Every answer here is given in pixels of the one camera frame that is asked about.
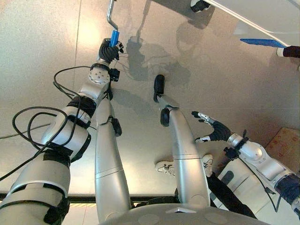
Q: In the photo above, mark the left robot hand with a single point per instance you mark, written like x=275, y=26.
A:
x=108, y=52

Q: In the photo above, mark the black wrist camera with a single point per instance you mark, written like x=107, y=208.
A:
x=115, y=75
x=230, y=152

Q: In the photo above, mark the person's foot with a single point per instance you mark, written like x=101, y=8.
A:
x=290, y=51

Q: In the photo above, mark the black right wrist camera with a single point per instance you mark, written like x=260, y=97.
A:
x=230, y=152

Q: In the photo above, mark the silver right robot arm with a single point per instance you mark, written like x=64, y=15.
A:
x=255, y=152

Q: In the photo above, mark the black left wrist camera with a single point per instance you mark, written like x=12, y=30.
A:
x=115, y=75

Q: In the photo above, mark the black bed caster wheel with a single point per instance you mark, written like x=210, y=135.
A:
x=199, y=5

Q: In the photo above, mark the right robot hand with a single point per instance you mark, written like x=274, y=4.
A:
x=219, y=131

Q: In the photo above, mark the silver right robot leg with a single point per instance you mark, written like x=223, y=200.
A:
x=182, y=140

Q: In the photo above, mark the person's white shoe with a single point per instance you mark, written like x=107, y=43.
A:
x=164, y=167
x=207, y=164

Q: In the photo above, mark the silver robot torso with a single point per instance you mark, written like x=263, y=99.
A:
x=178, y=216

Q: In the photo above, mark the person's leg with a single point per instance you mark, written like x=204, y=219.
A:
x=225, y=194

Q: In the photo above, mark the blue bed pedal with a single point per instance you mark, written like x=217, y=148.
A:
x=260, y=42

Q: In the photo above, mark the white equipment housing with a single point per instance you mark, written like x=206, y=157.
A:
x=243, y=185

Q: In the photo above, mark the pink patterned box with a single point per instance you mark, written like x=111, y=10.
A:
x=286, y=143

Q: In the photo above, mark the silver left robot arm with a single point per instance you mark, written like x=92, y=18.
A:
x=61, y=131

